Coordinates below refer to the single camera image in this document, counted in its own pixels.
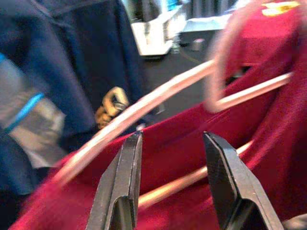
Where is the navy blue shirt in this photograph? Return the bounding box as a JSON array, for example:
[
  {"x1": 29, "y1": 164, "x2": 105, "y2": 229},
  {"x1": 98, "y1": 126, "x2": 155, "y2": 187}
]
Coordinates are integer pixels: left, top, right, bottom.
[{"x1": 0, "y1": 0, "x2": 149, "y2": 202}]

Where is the red shirt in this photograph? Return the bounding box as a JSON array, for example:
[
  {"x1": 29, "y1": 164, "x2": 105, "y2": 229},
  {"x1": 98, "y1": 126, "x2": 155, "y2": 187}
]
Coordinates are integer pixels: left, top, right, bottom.
[{"x1": 9, "y1": 0, "x2": 307, "y2": 230}]

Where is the white slotted plastic basket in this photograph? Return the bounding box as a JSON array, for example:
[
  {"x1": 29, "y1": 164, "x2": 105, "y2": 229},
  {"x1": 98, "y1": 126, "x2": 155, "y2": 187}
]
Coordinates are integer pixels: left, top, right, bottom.
[{"x1": 131, "y1": 11, "x2": 188, "y2": 57}]

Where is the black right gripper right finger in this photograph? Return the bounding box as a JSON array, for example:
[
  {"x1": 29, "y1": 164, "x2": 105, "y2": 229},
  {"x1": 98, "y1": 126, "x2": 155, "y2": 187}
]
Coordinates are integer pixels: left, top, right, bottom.
[{"x1": 202, "y1": 132, "x2": 285, "y2": 230}]

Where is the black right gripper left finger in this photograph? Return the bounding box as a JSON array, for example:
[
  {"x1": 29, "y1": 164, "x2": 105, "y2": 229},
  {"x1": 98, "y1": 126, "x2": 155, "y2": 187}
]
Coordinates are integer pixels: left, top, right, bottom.
[{"x1": 86, "y1": 131, "x2": 143, "y2": 230}]

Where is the pink plastic hanger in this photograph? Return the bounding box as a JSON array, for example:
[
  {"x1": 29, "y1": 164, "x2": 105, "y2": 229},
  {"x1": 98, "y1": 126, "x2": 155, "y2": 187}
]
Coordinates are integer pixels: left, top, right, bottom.
[{"x1": 51, "y1": 4, "x2": 295, "y2": 210}]

